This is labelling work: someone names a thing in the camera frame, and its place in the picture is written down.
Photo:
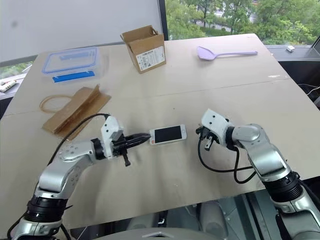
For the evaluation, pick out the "clear container with blue lid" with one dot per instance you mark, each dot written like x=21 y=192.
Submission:
x=71 y=62

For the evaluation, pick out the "white power strip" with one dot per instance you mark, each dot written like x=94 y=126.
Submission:
x=7 y=86

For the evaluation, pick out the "dark window frame post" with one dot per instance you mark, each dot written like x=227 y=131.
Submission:
x=163 y=20

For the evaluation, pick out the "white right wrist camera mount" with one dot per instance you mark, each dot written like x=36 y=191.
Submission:
x=215 y=123

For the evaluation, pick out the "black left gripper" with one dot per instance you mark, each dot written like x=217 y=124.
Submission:
x=118 y=147

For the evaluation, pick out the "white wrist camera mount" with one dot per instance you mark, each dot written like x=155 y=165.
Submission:
x=111 y=131
x=215 y=123

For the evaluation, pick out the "purple plastic rice scoop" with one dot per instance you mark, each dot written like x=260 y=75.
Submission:
x=206 y=53

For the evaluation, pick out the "small white block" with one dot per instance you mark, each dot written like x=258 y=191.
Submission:
x=290 y=49

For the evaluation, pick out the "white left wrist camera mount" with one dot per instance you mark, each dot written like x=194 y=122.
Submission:
x=111 y=131

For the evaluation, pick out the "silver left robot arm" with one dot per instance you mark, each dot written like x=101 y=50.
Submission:
x=62 y=165

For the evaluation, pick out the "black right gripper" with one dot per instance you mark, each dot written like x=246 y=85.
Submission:
x=207 y=135

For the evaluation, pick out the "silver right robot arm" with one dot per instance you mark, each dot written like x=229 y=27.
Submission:
x=265 y=155

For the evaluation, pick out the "open brown cardboard box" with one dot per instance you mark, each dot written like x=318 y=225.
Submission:
x=150 y=57

